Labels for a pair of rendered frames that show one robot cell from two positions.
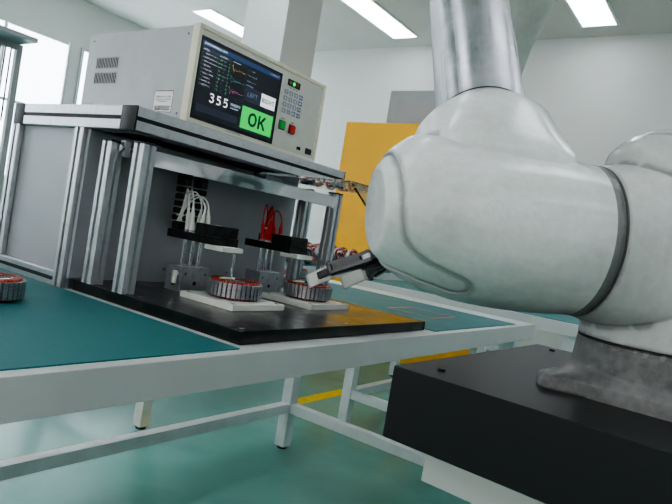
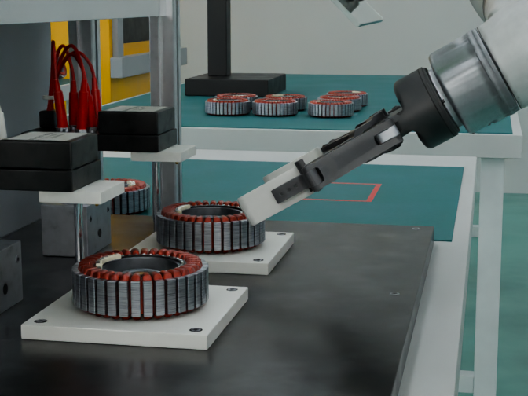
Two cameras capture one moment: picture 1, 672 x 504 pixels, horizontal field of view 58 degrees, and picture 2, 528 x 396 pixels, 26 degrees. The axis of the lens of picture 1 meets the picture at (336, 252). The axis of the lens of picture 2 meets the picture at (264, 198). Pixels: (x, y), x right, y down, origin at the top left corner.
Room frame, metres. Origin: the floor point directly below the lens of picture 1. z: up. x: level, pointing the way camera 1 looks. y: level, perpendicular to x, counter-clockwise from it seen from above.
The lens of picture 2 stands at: (0.33, 0.47, 1.03)
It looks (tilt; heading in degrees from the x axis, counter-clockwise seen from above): 10 degrees down; 336
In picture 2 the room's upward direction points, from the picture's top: straight up
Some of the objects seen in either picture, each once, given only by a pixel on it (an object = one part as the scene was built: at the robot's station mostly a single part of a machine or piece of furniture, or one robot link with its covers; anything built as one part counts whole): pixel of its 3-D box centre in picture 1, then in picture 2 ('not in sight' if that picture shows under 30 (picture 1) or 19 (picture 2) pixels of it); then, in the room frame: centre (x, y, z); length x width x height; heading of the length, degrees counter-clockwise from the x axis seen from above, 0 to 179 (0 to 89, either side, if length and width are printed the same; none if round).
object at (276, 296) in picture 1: (305, 300); (210, 249); (1.41, 0.05, 0.78); 0.15 x 0.15 x 0.01; 55
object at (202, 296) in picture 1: (232, 300); (141, 311); (1.22, 0.19, 0.78); 0.15 x 0.15 x 0.01; 55
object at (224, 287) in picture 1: (234, 288); (141, 282); (1.22, 0.19, 0.80); 0.11 x 0.11 x 0.04
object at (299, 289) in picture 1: (307, 290); (210, 225); (1.41, 0.05, 0.80); 0.11 x 0.11 x 0.04
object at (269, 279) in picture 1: (261, 281); (77, 223); (1.50, 0.17, 0.80); 0.08 x 0.05 x 0.06; 145
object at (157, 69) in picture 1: (207, 101); not in sight; (1.51, 0.38, 1.22); 0.44 x 0.39 x 0.20; 145
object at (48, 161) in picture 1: (41, 201); not in sight; (1.28, 0.64, 0.91); 0.28 x 0.03 x 0.32; 55
